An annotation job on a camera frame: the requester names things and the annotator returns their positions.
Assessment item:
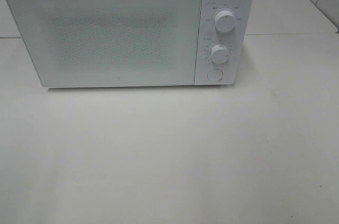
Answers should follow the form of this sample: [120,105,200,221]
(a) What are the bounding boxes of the round door release button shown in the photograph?
[207,69,223,82]

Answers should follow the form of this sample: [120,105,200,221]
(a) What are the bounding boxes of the white timer knob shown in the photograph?
[210,44,229,64]

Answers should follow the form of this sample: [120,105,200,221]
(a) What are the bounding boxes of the white microwave door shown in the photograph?
[7,0,200,88]

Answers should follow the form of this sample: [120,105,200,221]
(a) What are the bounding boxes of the white upper power knob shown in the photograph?
[213,8,236,33]

